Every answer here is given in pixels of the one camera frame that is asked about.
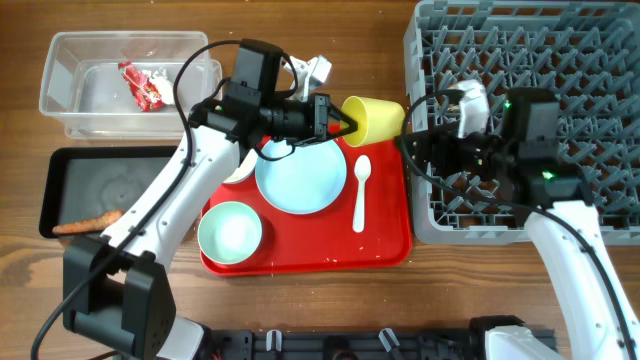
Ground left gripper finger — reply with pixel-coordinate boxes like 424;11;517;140
329;105;358;131
319;127;356;143

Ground yellow plastic cup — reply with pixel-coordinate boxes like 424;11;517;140
341;96;405;147

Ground white plastic spoon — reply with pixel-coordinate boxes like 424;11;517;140
352;155;372;233

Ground light blue rice bowl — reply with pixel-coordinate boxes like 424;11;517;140
224;150;258;184

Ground light blue plate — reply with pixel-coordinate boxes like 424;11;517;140
255;140;347;215

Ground white tissue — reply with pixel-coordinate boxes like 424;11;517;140
142;67;175;105

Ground red snack wrapper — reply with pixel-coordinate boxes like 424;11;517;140
118;62;166;112

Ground orange carrot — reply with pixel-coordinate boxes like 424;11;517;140
52;210;124;236

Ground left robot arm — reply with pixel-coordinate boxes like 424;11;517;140
53;39;357;359

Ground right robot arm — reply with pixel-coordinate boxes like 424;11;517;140
396;87;639;359

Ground grey dishwasher rack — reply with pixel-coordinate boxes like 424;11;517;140
404;1;639;246

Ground red serving tray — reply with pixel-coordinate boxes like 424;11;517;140
201;140;412;277

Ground mint green empty bowl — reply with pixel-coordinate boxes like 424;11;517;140
197;201;262;265

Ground clear plastic bin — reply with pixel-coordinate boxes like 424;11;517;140
39;31;208;140

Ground black tray bin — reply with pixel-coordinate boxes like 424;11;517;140
39;146;176;239

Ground right black cable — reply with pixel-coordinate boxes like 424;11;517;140
397;88;639;360

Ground black cable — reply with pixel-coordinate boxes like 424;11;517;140
29;38;301;360
397;88;639;360

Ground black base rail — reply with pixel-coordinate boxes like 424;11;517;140
212;329;484;360

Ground left black cable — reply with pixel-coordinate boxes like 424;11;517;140
29;38;301;360

